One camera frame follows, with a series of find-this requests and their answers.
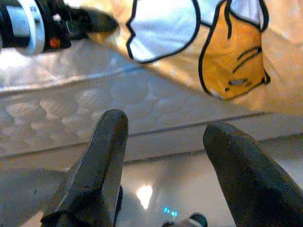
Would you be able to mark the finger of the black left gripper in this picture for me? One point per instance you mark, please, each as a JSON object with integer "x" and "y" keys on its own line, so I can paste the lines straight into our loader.
{"x": 101, "y": 21}

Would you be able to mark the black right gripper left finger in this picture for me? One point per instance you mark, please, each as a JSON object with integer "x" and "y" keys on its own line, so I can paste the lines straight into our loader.
{"x": 99, "y": 170}

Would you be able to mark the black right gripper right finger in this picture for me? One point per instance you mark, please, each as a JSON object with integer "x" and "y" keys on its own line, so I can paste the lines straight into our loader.
{"x": 255, "y": 184}

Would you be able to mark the yellow cartoon print blanket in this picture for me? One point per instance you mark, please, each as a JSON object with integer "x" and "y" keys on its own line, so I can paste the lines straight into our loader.
{"x": 236, "y": 59}

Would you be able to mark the black robot foot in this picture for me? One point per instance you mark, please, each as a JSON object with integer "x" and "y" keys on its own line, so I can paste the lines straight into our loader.
{"x": 196, "y": 220}

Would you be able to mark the white quilted mattress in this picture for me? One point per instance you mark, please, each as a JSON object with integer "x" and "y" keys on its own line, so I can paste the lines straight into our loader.
{"x": 94, "y": 99}

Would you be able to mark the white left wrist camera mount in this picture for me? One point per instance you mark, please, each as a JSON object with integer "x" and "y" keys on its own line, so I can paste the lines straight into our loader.
{"x": 23, "y": 23}

